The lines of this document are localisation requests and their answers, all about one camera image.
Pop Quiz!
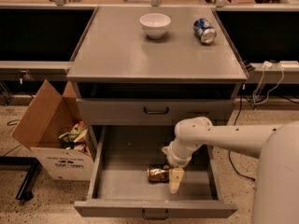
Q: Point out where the cardboard trash box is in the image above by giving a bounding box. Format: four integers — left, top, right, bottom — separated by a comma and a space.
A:
12, 81, 93, 181

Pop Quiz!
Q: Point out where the crushed orange can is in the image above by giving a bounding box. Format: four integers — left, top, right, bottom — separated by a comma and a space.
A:
147, 164, 170, 182

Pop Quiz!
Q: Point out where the grey drawer cabinet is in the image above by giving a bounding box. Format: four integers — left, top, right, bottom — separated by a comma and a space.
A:
67, 6, 247, 142

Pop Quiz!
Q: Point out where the black floor cable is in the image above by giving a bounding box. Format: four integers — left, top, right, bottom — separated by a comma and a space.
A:
227, 93, 257, 182

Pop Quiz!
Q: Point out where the white ceramic bowl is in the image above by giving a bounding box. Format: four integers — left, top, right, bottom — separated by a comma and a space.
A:
139, 13, 171, 38

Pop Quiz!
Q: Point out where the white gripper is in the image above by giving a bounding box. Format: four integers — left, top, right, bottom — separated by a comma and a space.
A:
161, 139, 194, 193

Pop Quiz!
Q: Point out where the white power strip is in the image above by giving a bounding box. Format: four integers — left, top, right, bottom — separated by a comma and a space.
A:
278, 61, 299, 68

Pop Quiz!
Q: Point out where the black metal table leg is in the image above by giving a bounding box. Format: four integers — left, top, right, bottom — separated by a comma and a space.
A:
0, 157, 40, 203

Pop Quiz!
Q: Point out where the crumpled trash in box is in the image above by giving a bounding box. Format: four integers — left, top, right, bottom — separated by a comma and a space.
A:
58, 121, 91, 156

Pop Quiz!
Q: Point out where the open grey middle drawer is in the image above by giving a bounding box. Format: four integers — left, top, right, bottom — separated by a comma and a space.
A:
75, 126, 237, 220

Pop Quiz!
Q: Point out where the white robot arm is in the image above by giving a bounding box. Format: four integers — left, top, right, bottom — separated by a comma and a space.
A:
162, 117, 299, 224

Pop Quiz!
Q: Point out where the closed grey top drawer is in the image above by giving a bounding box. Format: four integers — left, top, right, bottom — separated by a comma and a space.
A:
77, 98, 235, 126

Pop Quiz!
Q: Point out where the white charger cable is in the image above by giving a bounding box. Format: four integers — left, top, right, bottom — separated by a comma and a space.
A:
251, 61, 286, 106

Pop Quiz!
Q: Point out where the blue soda can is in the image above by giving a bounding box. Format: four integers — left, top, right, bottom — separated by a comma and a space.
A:
193, 18, 217, 45

